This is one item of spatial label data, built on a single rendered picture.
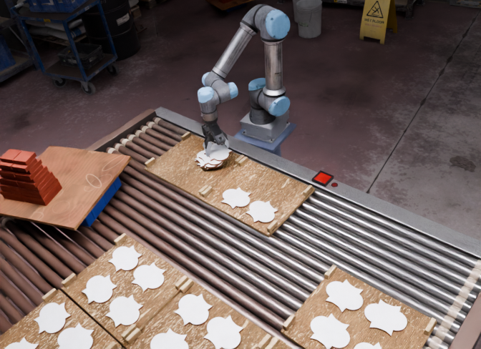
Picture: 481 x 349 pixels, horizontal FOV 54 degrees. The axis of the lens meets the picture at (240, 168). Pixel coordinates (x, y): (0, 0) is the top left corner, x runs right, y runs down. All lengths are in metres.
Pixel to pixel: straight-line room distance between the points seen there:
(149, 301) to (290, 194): 0.79
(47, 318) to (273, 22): 1.54
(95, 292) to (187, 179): 0.72
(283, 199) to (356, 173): 1.62
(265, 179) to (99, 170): 0.81
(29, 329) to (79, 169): 0.82
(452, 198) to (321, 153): 1.04
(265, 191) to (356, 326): 0.78
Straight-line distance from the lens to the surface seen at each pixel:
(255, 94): 2.51
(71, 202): 2.30
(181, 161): 2.49
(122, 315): 1.92
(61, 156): 2.62
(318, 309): 1.81
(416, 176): 3.77
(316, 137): 4.09
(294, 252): 1.99
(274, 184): 2.26
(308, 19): 5.65
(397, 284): 1.92
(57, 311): 2.04
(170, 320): 1.86
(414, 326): 1.81
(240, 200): 2.19
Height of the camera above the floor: 2.45
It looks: 40 degrees down
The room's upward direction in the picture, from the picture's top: 9 degrees counter-clockwise
